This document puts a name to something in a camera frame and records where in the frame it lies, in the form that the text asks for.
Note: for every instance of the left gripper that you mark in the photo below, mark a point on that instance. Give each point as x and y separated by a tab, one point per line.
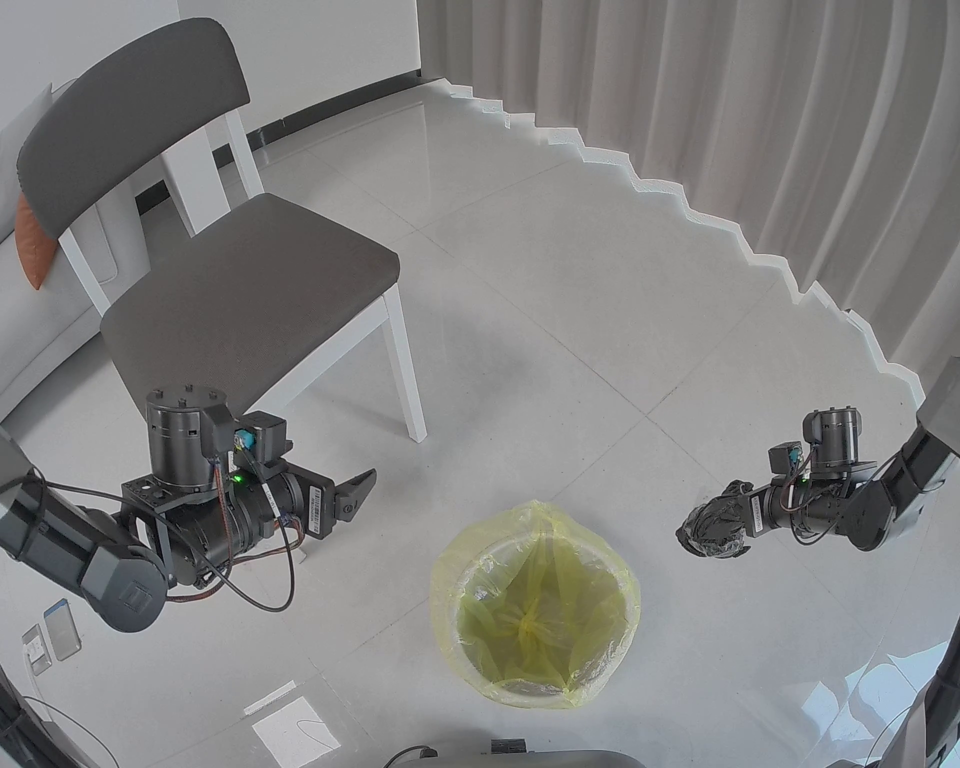
255	517

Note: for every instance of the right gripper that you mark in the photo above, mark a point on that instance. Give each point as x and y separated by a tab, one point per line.
787	514

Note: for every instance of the black plastic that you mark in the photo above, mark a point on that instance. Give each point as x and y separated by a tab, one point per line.
712	525

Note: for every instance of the yellow plastic bag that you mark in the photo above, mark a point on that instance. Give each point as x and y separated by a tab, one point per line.
540	622

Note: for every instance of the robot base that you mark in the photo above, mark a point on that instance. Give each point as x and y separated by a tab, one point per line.
570	761

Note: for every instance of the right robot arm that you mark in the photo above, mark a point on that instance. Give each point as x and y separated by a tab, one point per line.
877	517

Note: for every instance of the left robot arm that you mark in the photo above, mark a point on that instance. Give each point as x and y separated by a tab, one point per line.
75	547

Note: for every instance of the white trash bin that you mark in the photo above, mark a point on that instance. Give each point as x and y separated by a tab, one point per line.
491	555

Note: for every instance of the grey and white chair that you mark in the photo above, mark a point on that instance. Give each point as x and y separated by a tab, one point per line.
247	300

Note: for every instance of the white sofa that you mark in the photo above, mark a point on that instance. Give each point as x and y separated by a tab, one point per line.
30	337

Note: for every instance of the white curtain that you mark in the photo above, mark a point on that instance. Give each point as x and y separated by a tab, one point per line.
750	112

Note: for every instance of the orange pillow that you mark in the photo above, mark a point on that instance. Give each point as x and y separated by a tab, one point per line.
36	240

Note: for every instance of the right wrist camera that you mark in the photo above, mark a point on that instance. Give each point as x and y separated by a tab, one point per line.
787	459

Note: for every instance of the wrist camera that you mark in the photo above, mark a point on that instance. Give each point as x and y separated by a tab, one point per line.
787	459
266	439

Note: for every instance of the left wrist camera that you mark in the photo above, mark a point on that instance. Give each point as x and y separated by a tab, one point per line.
266	439

